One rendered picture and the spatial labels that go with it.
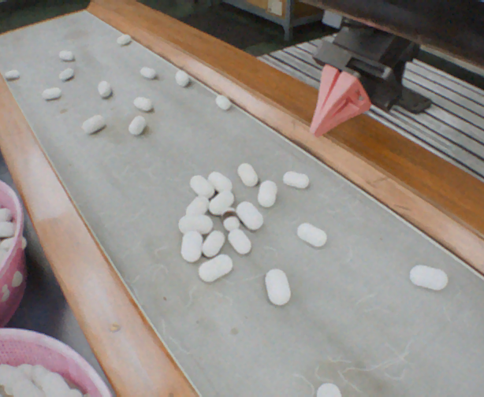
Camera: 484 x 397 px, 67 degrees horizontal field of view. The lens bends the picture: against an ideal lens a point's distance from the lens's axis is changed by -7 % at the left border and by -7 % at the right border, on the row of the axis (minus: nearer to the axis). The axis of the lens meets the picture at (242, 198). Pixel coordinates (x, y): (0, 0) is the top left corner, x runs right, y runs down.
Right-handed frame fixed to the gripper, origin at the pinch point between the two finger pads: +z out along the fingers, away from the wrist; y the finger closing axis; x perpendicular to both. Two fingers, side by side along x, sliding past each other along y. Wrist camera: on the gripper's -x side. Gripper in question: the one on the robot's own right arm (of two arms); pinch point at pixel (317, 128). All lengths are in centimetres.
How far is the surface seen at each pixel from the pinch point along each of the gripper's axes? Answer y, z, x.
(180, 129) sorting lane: -20.5, 10.7, 0.7
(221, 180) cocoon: -4.9, 11.8, -3.0
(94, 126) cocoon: -28.6, 18.0, -7.3
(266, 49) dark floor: -171, -52, 152
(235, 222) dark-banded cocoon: 1.4, 14.1, -4.2
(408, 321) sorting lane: 21.0, 10.5, 0.7
